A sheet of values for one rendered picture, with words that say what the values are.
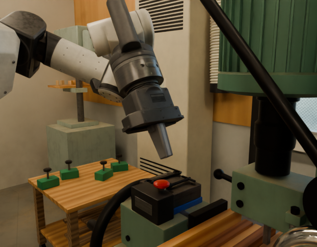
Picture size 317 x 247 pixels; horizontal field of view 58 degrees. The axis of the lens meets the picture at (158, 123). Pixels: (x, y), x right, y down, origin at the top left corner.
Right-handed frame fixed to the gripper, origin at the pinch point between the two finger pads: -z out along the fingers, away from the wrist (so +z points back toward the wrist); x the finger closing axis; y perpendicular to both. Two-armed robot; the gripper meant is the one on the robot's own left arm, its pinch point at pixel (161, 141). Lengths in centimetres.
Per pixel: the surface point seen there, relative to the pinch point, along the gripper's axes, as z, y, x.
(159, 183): -6.8, -3.5, 0.7
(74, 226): -12, -117, -24
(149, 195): -8.3, -4.0, 3.3
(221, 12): 7.8, 24.3, 6.5
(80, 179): 14, -139, -43
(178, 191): -9.4, -3.9, -3.3
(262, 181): -11.6, 13.5, -4.5
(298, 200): -15.2, 17.5, -4.4
